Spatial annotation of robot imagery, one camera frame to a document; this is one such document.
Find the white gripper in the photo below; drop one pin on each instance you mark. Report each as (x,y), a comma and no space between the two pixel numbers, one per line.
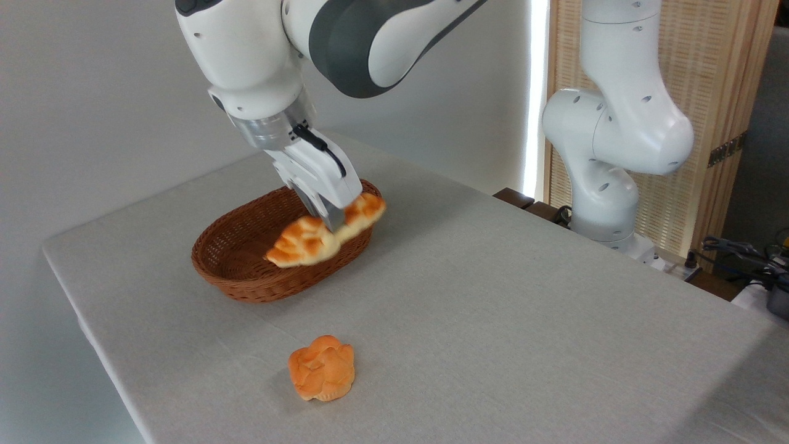
(320,176)

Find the long braided bread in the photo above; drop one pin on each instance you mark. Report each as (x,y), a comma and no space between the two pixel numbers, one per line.
(302,243)

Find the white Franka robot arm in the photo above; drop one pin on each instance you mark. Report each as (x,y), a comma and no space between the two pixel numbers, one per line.
(246,49)

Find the brown wicker basket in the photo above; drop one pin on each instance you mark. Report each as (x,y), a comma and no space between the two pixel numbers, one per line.
(246,259)

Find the round orange bun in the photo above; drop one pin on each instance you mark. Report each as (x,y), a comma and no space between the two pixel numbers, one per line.
(322,369)

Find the dark wooden stand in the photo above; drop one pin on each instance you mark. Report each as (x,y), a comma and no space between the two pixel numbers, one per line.
(515,198)

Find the grey tablecloth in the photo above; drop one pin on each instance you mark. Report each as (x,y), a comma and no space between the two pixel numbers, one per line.
(493,320)

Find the brass screen hinge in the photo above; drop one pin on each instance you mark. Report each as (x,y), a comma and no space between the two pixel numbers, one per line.
(726,150)

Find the bamboo folding screen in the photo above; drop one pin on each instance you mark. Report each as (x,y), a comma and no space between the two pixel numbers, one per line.
(709,74)

